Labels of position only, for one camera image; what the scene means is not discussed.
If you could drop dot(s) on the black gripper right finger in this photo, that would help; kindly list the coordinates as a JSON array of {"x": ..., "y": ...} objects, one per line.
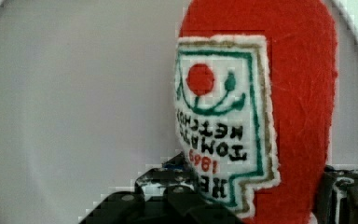
[{"x": 336, "y": 201}]

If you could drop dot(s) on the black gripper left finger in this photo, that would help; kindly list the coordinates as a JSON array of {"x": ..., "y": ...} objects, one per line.
[{"x": 165, "y": 195}]

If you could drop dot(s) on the red plush ketchup bottle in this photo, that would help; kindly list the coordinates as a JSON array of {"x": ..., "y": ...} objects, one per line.
[{"x": 302, "y": 60}]

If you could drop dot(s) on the grey round plate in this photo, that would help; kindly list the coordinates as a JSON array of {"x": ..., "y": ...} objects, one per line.
[{"x": 93, "y": 93}]

